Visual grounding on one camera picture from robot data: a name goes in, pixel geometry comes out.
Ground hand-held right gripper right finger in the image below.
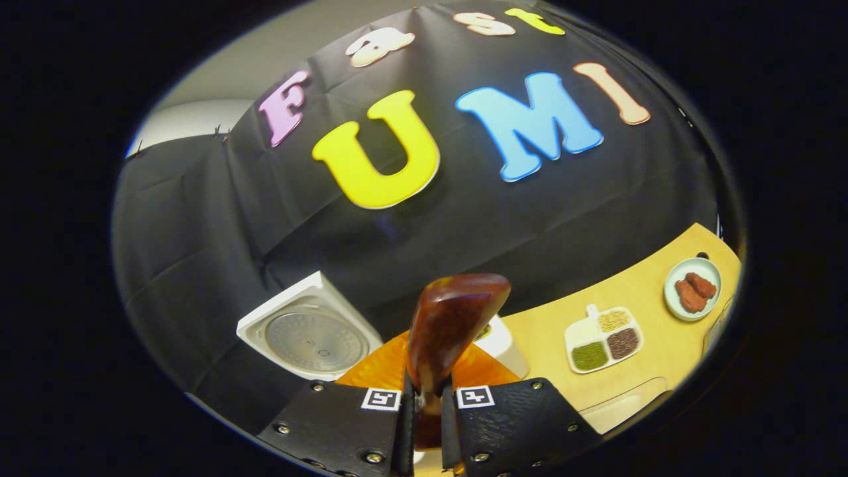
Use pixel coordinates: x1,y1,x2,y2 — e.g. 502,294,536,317
441,344,604,477

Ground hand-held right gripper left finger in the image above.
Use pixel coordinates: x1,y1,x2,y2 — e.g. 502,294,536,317
257,331,417,477

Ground white rice cooker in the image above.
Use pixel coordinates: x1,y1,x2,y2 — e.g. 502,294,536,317
237,270,385,383

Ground white rice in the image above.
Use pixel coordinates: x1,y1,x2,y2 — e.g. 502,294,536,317
583,396,643,433

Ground brown wooden spoon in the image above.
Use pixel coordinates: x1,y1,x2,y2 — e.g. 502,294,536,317
405,274,512,451

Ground cream toaster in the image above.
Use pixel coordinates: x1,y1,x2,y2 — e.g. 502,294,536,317
472,315,529,380

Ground white divided bean plate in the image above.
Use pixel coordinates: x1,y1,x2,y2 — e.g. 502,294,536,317
564,304,644,374

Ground clear glass dish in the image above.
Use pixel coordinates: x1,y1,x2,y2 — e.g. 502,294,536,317
580,376,670,435

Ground red meat piece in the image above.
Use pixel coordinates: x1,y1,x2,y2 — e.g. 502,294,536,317
674,279,708,314
686,272,717,299

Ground pale green round plate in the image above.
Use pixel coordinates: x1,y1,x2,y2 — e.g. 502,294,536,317
664,258,721,322

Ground black backdrop cloth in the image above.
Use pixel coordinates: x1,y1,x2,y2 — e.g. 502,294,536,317
113,3,723,425

